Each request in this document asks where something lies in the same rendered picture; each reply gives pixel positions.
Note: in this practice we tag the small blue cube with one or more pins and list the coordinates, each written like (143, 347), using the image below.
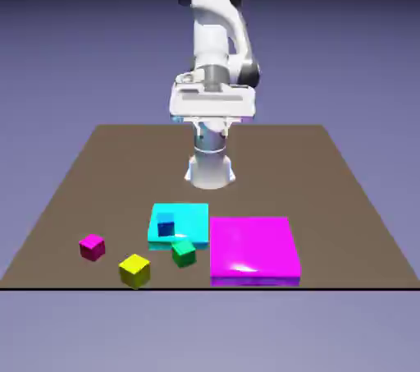
(165, 225)

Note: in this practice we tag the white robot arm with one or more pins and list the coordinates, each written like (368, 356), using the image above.
(210, 17)

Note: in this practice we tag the small green cube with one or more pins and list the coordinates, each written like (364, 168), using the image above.
(184, 253)

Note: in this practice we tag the large magenta box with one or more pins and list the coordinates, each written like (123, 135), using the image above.
(252, 247)

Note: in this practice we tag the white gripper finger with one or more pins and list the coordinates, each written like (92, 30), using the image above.
(198, 128)
(226, 129)

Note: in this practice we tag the small magenta cube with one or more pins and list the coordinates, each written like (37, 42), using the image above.
(92, 247)

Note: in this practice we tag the large cyan box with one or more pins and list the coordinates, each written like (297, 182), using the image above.
(190, 221)

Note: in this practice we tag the small yellow cube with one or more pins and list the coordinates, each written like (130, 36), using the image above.
(134, 270)

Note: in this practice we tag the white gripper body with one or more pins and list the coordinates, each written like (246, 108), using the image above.
(212, 106)

